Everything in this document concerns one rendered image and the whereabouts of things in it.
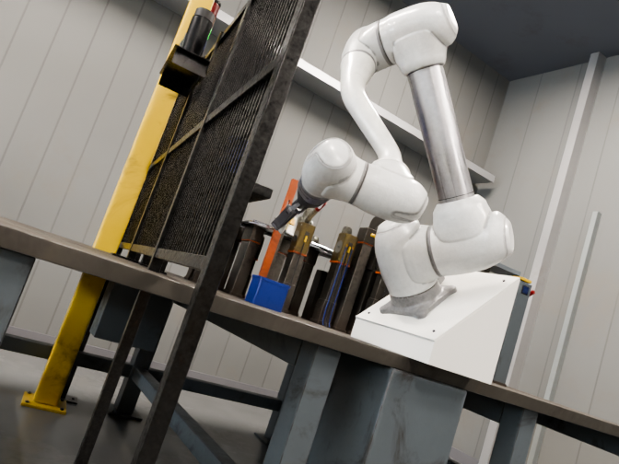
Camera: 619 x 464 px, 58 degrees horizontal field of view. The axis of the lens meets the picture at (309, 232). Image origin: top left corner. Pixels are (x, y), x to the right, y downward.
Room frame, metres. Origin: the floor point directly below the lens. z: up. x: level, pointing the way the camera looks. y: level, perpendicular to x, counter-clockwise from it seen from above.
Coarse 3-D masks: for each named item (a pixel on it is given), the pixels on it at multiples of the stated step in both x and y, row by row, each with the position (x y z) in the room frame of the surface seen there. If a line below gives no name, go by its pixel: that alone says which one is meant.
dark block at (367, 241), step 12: (360, 228) 2.20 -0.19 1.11; (360, 240) 2.17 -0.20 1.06; (372, 240) 2.16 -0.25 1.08; (360, 252) 2.15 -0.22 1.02; (360, 264) 2.16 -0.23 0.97; (348, 276) 2.18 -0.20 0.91; (360, 276) 2.16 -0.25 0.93; (348, 288) 2.15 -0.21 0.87; (348, 300) 2.16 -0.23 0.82; (336, 312) 2.18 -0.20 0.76; (348, 312) 2.16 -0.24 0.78; (336, 324) 2.16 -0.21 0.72
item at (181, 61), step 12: (180, 48) 1.78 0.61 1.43; (216, 48) 1.83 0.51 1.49; (168, 60) 1.92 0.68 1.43; (180, 60) 1.80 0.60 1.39; (192, 60) 1.82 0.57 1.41; (204, 60) 1.81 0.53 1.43; (168, 72) 2.05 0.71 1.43; (180, 72) 2.01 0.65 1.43; (192, 72) 1.82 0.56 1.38; (204, 72) 1.84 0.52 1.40; (168, 84) 2.08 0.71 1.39; (180, 84) 2.10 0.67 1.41; (192, 84) 2.09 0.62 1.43
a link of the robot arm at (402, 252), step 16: (384, 224) 1.62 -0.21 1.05; (400, 224) 1.57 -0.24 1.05; (416, 224) 1.57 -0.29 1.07; (384, 240) 1.58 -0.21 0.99; (400, 240) 1.56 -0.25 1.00; (416, 240) 1.55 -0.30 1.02; (384, 256) 1.60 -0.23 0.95; (400, 256) 1.57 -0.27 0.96; (416, 256) 1.55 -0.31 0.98; (384, 272) 1.63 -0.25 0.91; (400, 272) 1.59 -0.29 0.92; (416, 272) 1.58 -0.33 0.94; (432, 272) 1.56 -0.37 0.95; (400, 288) 1.62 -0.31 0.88; (416, 288) 1.61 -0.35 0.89
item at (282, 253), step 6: (282, 240) 2.27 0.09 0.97; (288, 240) 2.28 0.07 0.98; (282, 246) 2.27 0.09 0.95; (288, 246) 2.28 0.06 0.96; (282, 252) 2.28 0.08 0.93; (276, 258) 2.27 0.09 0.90; (282, 258) 2.28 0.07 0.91; (276, 264) 2.28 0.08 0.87; (282, 264) 2.29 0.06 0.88; (276, 270) 2.28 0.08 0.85; (270, 276) 2.27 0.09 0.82; (276, 276) 2.28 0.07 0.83
